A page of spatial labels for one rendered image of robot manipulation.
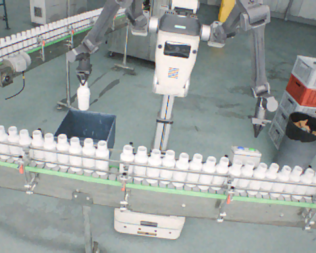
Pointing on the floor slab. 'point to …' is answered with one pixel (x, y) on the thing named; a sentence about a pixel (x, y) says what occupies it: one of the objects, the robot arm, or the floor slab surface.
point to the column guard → (225, 10)
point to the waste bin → (300, 141)
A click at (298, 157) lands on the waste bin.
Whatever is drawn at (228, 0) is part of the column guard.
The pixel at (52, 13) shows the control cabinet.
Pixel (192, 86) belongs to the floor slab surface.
